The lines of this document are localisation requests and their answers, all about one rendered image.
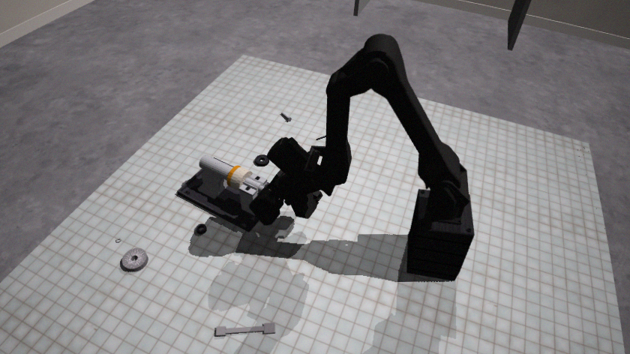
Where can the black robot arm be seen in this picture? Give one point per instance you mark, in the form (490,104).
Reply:
(381,68)

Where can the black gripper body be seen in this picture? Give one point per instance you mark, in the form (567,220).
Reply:
(267,207)

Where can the black rubber ring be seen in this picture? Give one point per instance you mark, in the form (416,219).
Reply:
(201,226)
(261,163)

